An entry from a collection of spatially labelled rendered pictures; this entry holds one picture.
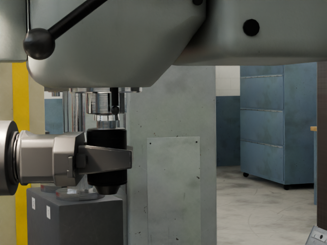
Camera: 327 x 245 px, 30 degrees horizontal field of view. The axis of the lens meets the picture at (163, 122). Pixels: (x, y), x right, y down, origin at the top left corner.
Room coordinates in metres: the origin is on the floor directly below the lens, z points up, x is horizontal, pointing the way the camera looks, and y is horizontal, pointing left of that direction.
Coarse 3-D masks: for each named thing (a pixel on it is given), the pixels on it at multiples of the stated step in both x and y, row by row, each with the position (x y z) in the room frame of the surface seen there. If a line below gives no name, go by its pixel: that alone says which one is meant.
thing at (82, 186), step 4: (84, 176) 1.09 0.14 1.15; (80, 180) 1.09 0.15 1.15; (84, 180) 1.09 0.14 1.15; (80, 184) 1.09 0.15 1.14; (84, 184) 1.09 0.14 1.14; (88, 184) 1.09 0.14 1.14; (68, 188) 1.10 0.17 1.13; (72, 188) 1.09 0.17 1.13; (76, 188) 1.09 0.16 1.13; (80, 188) 1.09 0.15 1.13; (84, 188) 1.09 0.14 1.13; (88, 188) 1.09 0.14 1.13; (92, 188) 1.11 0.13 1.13
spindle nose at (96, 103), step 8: (88, 96) 0.70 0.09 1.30; (96, 96) 0.69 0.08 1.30; (104, 96) 0.69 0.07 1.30; (120, 96) 0.70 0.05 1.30; (88, 104) 0.70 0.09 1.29; (96, 104) 0.69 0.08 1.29; (104, 104) 0.69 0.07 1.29; (120, 104) 0.70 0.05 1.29; (88, 112) 0.70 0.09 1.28; (96, 112) 0.69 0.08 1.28; (104, 112) 0.69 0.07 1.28; (120, 112) 0.70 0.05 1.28
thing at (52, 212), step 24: (48, 192) 1.16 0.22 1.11; (72, 192) 1.08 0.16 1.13; (96, 192) 1.08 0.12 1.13; (48, 216) 1.08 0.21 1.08; (72, 216) 1.04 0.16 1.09; (96, 216) 1.06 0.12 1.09; (120, 216) 1.08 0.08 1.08; (48, 240) 1.09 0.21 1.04; (72, 240) 1.04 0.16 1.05; (96, 240) 1.06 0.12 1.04; (120, 240) 1.08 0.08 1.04
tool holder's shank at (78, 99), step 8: (72, 96) 1.10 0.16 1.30; (80, 96) 1.10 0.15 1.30; (72, 104) 1.10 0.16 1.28; (80, 104) 1.10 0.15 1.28; (72, 112) 1.11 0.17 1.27; (80, 112) 1.10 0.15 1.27; (72, 120) 1.11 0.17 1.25; (80, 120) 1.10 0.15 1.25; (72, 128) 1.11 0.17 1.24; (80, 128) 1.10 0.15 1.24
